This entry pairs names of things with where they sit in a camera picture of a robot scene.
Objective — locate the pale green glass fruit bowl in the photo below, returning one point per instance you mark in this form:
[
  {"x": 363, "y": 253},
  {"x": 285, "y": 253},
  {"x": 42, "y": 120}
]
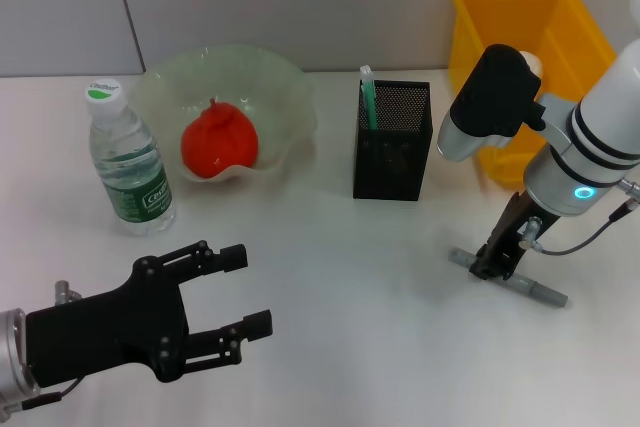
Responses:
[{"x": 270, "y": 92}]

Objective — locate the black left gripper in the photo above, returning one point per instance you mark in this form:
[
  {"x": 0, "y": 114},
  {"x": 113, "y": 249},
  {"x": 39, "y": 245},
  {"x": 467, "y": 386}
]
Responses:
[{"x": 105, "y": 332}]

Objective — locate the grey pen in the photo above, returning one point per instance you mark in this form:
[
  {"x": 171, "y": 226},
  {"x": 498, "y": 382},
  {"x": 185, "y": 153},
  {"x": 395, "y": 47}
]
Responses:
[{"x": 545, "y": 293}]

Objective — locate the red pumpkin toy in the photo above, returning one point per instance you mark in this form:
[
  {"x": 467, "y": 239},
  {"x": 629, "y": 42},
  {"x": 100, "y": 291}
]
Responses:
[{"x": 220, "y": 142}]

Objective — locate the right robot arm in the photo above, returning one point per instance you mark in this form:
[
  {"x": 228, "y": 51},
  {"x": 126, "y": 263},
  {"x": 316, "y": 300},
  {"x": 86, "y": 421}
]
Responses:
[{"x": 590, "y": 137}]

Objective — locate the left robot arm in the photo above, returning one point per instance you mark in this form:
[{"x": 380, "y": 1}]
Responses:
[{"x": 12, "y": 354}]

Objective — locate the yellow plastic bin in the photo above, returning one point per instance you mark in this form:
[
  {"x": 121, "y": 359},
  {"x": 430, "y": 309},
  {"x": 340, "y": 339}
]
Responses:
[{"x": 500, "y": 17}]

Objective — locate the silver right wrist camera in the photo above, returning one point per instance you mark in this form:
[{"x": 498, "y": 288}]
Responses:
[{"x": 490, "y": 97}]

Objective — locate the clear green-label water bottle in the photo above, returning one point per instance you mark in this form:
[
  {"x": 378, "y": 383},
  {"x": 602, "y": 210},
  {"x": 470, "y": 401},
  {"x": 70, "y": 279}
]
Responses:
[{"x": 130, "y": 162}]

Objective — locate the white paper ball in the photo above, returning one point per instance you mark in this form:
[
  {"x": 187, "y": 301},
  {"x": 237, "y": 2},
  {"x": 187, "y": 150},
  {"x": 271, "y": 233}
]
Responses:
[{"x": 534, "y": 64}]

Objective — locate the green pen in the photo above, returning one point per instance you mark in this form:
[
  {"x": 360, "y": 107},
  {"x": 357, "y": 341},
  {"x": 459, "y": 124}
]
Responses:
[{"x": 370, "y": 102}]

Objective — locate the black mesh pen holder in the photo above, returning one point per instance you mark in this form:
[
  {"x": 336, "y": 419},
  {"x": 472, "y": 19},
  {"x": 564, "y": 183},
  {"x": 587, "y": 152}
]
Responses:
[{"x": 390, "y": 167}]

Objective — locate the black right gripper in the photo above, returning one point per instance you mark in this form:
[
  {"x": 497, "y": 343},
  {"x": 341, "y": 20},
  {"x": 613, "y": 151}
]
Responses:
[{"x": 515, "y": 227}]

